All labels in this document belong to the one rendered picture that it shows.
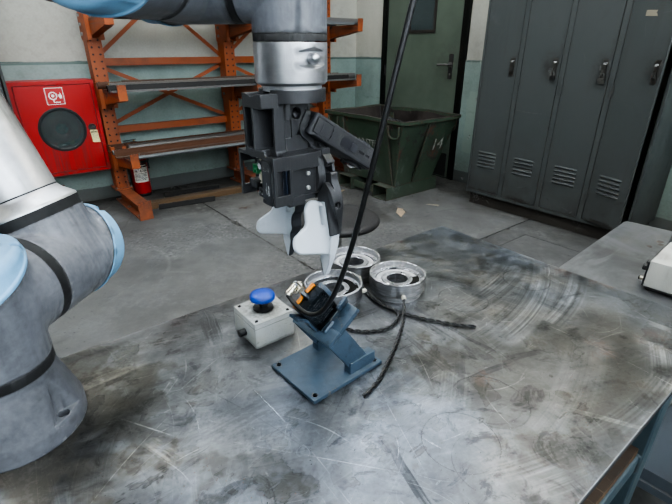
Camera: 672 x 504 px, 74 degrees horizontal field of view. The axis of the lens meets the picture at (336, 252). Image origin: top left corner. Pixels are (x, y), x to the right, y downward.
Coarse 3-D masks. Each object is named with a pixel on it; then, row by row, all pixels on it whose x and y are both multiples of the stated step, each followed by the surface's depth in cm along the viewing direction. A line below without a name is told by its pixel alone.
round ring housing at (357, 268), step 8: (344, 248) 95; (360, 248) 95; (368, 248) 94; (336, 256) 93; (352, 256) 93; (360, 256) 93; (368, 256) 94; (376, 256) 92; (336, 264) 87; (352, 264) 94; (360, 264) 93; (360, 272) 87; (368, 272) 87; (368, 280) 89
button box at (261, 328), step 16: (240, 304) 73; (256, 304) 72; (272, 304) 72; (240, 320) 72; (256, 320) 68; (272, 320) 69; (288, 320) 72; (240, 336) 70; (256, 336) 68; (272, 336) 70
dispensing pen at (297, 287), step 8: (288, 288) 56; (296, 288) 56; (304, 288) 57; (312, 288) 59; (320, 288) 59; (304, 296) 58; (312, 296) 58; (320, 296) 58; (328, 296) 59; (304, 304) 58; (312, 304) 58; (320, 304) 59; (328, 312) 60; (312, 320) 59; (320, 320) 60; (328, 320) 61; (320, 328) 60
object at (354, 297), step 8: (320, 272) 85; (336, 272) 85; (352, 272) 84; (312, 280) 84; (336, 280) 84; (360, 280) 81; (328, 288) 83; (344, 288) 81; (360, 288) 79; (336, 296) 76; (352, 296) 77; (360, 296) 80; (336, 304) 77; (352, 304) 78; (336, 312) 78
